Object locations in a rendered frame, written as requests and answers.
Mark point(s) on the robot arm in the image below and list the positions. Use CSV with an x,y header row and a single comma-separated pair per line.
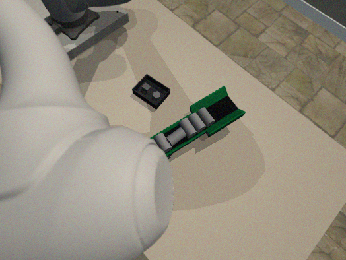
x,y
71,186

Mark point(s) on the black open tray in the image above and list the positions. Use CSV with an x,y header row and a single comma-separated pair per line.
x,y
155,86

